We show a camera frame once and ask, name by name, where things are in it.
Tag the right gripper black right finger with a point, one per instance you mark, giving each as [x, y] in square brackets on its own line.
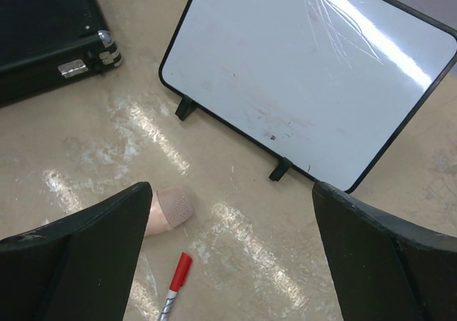
[384, 267]

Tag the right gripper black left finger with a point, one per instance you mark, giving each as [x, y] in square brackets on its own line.
[80, 267]

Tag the red capped whiteboard marker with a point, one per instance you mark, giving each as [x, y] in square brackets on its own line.
[178, 280]

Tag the white whiteboard black frame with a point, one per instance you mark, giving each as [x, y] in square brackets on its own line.
[325, 85]

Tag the pink toy microphone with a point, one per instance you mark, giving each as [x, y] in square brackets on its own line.
[170, 207]

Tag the black hard case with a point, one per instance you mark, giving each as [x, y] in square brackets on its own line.
[48, 44]

